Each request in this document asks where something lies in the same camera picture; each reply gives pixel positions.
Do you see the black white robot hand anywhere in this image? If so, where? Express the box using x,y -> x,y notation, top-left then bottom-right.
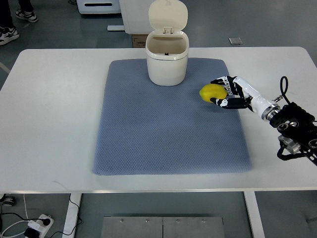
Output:
207,76 -> 280,121

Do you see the yellow lemon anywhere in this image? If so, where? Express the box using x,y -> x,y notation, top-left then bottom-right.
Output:
199,84 -> 227,103

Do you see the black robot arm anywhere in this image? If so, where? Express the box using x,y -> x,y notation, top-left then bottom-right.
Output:
269,76 -> 317,164

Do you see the cream trash bin with lid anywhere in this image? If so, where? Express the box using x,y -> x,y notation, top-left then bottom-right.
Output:
145,0 -> 189,86

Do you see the grey floor socket plate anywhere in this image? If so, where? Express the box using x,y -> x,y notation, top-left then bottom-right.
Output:
228,37 -> 243,46

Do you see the blue textured mat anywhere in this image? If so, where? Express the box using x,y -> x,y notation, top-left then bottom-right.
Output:
93,58 -> 252,176

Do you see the cardboard box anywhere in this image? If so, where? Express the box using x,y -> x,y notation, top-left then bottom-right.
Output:
132,34 -> 148,48

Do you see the right white table leg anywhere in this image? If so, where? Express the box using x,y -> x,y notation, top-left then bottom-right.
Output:
244,191 -> 265,238

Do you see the white table leg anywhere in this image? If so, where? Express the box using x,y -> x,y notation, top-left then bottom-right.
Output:
244,191 -> 265,238
62,193 -> 82,238

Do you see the white cabinet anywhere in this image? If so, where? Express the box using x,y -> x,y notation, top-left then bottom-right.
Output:
107,0 -> 154,34

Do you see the white appliance with slot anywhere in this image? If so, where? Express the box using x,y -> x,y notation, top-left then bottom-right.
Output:
76,0 -> 121,14

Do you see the left white table leg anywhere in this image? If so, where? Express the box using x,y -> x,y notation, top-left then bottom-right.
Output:
62,193 -> 82,238

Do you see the black white sneaker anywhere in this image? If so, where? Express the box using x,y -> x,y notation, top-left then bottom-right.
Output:
15,9 -> 38,23
0,27 -> 20,46

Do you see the white power strip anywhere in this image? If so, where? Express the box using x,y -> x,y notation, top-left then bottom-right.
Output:
24,214 -> 54,238

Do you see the caster wheel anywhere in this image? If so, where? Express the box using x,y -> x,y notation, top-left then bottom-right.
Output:
0,194 -> 16,206

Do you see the black power cable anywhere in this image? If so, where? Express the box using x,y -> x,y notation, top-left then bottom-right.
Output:
0,193 -> 82,238

